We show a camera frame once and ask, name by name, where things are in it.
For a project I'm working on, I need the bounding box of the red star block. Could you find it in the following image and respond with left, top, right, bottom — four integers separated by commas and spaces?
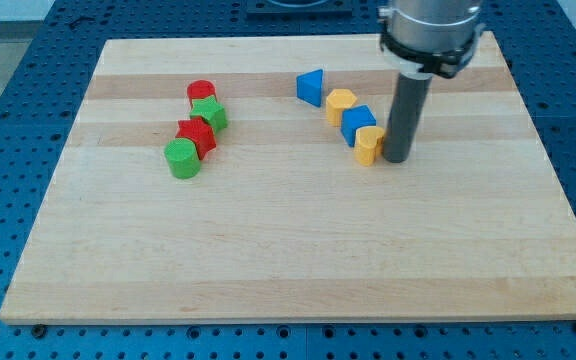
176, 117, 217, 160

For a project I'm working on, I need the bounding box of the yellow hexagon block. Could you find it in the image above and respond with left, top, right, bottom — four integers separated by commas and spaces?
325, 89, 357, 127

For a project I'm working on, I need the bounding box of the yellow heart block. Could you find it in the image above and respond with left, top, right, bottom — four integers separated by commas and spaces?
354, 126, 385, 166

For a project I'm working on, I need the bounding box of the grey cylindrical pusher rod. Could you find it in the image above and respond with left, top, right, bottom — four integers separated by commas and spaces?
382, 75, 432, 163

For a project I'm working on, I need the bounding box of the green cylinder block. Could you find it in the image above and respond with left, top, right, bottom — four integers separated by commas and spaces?
164, 138, 201, 179

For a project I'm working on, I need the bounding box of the light wooden board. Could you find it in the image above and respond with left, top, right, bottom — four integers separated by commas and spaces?
0, 32, 576, 325

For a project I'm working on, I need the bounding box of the green star block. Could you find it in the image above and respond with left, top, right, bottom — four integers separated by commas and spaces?
189, 95, 228, 133

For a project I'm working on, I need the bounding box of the blue cube block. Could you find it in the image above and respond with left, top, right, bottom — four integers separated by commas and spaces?
340, 105, 376, 147

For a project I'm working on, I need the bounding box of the blue triangle block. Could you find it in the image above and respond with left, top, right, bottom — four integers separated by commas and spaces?
296, 69, 324, 107

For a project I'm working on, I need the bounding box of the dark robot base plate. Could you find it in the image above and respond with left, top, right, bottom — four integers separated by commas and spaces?
245, 0, 354, 17

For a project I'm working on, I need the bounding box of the red cylinder block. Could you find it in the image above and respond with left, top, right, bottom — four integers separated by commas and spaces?
186, 79, 216, 106

